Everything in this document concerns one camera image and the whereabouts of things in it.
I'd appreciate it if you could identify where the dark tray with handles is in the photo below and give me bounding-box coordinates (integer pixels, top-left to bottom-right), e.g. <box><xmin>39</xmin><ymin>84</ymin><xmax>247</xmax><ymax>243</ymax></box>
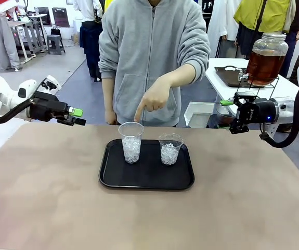
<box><xmin>214</xmin><ymin>66</ymin><xmax>259</xmax><ymax>88</ymax></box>

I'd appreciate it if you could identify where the clear plastic iced cup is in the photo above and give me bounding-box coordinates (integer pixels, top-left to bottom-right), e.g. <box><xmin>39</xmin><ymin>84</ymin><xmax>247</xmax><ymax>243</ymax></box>
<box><xmin>118</xmin><ymin>121</ymin><xmax>145</xmax><ymax>164</ymax></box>
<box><xmin>158</xmin><ymin>133</ymin><xmax>184</xmax><ymax>166</ymax></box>

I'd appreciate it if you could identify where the white side table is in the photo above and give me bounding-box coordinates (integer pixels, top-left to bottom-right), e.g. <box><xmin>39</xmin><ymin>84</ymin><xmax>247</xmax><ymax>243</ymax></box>
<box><xmin>205</xmin><ymin>57</ymin><xmax>299</xmax><ymax>110</ymax></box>

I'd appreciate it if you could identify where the person's left forearm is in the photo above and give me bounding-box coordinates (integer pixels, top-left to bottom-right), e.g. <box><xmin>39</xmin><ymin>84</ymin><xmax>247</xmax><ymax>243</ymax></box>
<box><xmin>162</xmin><ymin>63</ymin><xmax>201</xmax><ymax>88</ymax></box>

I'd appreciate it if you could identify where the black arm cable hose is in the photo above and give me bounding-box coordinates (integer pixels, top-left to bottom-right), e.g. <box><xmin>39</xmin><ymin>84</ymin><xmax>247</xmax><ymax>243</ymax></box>
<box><xmin>0</xmin><ymin>98</ymin><xmax>35</xmax><ymax>124</ymax></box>
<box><xmin>258</xmin><ymin>77</ymin><xmax>299</xmax><ymax>149</ymax></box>

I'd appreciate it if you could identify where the metal frame desk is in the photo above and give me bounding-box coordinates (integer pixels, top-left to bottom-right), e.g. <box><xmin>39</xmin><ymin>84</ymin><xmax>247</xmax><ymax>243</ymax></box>
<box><xmin>7</xmin><ymin>13</ymin><xmax>48</xmax><ymax>63</ymax></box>

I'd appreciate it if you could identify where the person in yellow-green jacket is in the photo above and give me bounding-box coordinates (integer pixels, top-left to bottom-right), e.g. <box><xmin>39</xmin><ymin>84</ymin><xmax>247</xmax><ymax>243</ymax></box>
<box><xmin>233</xmin><ymin>0</ymin><xmax>297</xmax><ymax>58</ymax></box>

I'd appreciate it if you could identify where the person in grey trousers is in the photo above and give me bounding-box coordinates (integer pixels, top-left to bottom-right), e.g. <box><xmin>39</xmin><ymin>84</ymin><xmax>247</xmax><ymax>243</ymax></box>
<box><xmin>0</xmin><ymin>0</ymin><xmax>22</xmax><ymax>71</ymax></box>

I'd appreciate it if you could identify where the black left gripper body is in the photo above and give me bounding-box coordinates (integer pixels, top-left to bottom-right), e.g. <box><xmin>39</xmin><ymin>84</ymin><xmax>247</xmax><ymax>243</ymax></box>
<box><xmin>26</xmin><ymin>91</ymin><xmax>70</xmax><ymax>122</ymax></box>

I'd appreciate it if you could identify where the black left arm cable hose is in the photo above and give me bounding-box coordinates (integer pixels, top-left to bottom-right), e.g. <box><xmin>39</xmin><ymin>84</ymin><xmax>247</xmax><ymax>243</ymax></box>
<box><xmin>0</xmin><ymin>98</ymin><xmax>35</xmax><ymax>124</ymax></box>

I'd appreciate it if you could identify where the glass tea dispenser jar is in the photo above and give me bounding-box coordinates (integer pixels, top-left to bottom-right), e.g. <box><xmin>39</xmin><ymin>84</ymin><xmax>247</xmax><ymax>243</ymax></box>
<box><xmin>236</xmin><ymin>32</ymin><xmax>289</xmax><ymax>87</ymax></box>

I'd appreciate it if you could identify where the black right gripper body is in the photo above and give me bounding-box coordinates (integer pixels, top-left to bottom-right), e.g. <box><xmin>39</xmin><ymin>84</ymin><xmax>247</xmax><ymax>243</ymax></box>
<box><xmin>236</xmin><ymin>100</ymin><xmax>277</xmax><ymax>123</ymax></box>

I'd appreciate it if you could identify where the person's left hand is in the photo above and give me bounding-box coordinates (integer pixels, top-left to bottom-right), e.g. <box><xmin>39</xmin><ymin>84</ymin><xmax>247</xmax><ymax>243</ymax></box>
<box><xmin>134</xmin><ymin>77</ymin><xmax>175</xmax><ymax>123</ymax></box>

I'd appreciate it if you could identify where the black wire dispenser stand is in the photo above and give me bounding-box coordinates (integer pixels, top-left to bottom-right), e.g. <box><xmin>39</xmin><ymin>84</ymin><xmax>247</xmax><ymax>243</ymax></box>
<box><xmin>235</xmin><ymin>75</ymin><xmax>280</xmax><ymax>101</ymax></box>

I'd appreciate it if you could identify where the mannequin in navy trousers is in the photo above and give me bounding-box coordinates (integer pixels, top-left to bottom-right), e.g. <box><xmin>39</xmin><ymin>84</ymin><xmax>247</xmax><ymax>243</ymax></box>
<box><xmin>73</xmin><ymin>0</ymin><xmax>105</xmax><ymax>81</ymax></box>

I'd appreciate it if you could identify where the person's right hand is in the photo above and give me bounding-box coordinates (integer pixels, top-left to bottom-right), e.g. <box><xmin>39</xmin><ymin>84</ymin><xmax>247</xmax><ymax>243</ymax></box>
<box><xmin>104</xmin><ymin>108</ymin><xmax>118</xmax><ymax>125</ymax></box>

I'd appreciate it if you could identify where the white open box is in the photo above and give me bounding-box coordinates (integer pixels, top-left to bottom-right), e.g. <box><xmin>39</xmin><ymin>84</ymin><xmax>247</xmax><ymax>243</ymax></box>
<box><xmin>184</xmin><ymin>101</ymin><xmax>219</xmax><ymax>128</ymax></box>

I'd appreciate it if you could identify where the grey plastic stool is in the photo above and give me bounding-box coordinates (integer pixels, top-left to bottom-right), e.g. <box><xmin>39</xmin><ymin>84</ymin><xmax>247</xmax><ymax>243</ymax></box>
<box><xmin>46</xmin><ymin>34</ymin><xmax>66</xmax><ymax>55</ymax></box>

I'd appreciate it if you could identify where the black plastic serving tray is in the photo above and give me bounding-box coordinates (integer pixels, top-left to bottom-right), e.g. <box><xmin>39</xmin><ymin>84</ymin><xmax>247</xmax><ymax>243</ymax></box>
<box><xmin>98</xmin><ymin>138</ymin><xmax>196</xmax><ymax>190</ymax></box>

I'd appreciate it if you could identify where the person in grey hoodie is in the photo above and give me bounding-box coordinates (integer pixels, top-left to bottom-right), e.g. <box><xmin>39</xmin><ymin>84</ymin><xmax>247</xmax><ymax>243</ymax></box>
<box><xmin>98</xmin><ymin>0</ymin><xmax>212</xmax><ymax>128</ymax></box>

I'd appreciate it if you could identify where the person's right forearm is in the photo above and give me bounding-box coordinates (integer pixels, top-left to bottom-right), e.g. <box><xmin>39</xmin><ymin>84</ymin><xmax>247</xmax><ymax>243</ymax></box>
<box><xmin>102</xmin><ymin>77</ymin><xmax>116</xmax><ymax>113</ymax></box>

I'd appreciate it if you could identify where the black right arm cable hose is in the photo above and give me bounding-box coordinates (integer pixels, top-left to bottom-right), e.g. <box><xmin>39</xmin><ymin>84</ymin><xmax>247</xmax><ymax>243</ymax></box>
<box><xmin>258</xmin><ymin>77</ymin><xmax>299</xmax><ymax>149</ymax></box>

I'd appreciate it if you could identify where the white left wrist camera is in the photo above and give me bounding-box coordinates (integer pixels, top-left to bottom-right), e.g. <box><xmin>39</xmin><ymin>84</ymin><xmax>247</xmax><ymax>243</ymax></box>
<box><xmin>41</xmin><ymin>74</ymin><xmax>62</xmax><ymax>92</ymax></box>

